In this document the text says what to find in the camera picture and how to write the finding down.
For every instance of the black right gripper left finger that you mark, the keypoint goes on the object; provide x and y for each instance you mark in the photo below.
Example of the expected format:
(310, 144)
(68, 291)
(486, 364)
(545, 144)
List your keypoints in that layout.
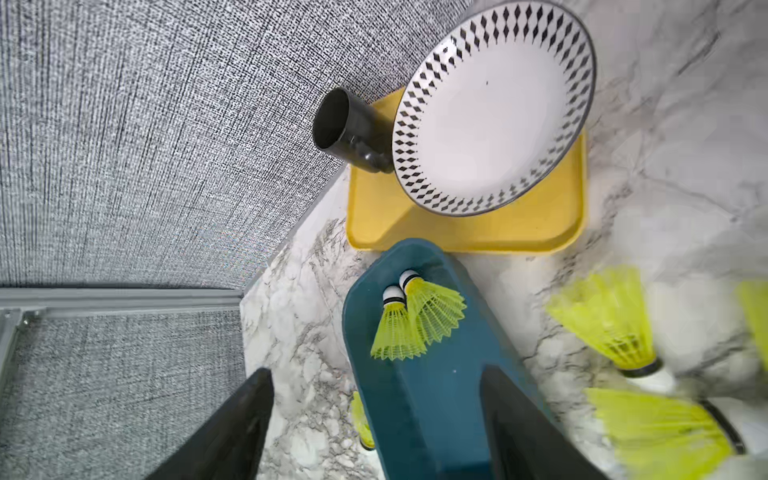
(229, 445)

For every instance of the yellow shuttlecock four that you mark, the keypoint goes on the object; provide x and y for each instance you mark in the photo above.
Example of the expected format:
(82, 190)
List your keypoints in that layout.
(360, 422)

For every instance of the white patterned plate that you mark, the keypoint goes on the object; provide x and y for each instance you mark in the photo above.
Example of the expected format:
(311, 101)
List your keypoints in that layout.
(494, 107)

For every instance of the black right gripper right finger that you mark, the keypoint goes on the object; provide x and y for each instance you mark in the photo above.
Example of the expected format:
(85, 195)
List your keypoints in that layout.
(523, 443)

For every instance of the black cup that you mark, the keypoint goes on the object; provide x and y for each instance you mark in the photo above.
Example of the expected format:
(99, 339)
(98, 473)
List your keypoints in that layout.
(347, 128)

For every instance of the yellow shuttlecock five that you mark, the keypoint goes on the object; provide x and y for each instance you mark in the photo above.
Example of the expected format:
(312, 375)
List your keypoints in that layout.
(752, 295)

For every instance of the yellow shuttlecock seven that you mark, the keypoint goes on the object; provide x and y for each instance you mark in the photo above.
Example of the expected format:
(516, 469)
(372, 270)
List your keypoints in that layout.
(607, 311)

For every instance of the teal plastic storage box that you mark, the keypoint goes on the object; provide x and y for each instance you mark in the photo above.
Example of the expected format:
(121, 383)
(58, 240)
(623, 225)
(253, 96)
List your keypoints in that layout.
(425, 413)

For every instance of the yellow shuttlecock one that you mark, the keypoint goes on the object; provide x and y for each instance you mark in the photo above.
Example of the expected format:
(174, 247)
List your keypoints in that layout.
(435, 310)

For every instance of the yellow plastic tray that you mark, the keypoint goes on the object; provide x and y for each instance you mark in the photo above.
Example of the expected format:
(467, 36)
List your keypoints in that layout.
(547, 219)

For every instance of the yellow shuttlecock six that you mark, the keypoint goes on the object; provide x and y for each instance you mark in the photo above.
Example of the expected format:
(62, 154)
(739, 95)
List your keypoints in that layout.
(660, 437)

